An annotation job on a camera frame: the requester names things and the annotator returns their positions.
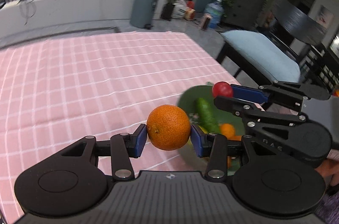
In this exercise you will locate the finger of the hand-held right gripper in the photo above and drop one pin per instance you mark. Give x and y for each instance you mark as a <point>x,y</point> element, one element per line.
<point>230,103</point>
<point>249,93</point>

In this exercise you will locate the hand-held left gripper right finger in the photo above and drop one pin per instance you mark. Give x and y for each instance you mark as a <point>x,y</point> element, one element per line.
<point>196,143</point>

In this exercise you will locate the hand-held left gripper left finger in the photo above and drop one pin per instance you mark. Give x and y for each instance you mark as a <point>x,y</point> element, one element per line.
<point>140,140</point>

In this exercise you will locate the yellow-green pomelo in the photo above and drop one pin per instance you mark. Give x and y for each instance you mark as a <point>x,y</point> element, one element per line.
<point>203,130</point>

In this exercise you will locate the red tomato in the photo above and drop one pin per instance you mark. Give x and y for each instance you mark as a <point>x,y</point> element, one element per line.
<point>222,89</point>

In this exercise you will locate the green cucumber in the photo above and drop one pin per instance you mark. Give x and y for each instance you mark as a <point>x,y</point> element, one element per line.
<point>205,112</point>

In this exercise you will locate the green colander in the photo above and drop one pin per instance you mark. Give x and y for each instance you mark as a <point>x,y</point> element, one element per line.
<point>186,102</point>

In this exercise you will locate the person's right hand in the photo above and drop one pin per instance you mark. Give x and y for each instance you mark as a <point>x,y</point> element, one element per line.
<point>329,172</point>

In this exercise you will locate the light blue seat cushion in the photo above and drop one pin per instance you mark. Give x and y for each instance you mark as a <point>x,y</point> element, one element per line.
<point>259,49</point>

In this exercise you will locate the white space heater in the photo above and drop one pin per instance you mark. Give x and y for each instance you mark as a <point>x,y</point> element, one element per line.
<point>206,21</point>

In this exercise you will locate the pink checked tablecloth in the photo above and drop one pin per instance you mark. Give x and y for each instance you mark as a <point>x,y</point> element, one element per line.
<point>79,81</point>

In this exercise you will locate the black wooden chair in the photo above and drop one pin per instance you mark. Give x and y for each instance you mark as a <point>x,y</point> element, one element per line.
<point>294,20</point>

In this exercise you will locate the dark cabinet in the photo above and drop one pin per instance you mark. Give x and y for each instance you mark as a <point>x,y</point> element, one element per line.
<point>246,6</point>

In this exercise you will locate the blue water jug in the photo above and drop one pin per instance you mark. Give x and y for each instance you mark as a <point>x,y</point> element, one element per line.
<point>214,13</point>

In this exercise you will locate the orange bag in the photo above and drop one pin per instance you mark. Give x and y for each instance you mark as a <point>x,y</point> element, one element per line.
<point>189,14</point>

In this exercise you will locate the white plastic bag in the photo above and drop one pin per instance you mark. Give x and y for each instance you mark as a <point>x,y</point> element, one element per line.
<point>178,10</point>

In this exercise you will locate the grey trash bin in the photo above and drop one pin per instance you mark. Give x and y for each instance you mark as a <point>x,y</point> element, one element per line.
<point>144,8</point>

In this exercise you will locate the white television console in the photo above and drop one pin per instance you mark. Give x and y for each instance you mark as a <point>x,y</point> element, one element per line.
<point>66,12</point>

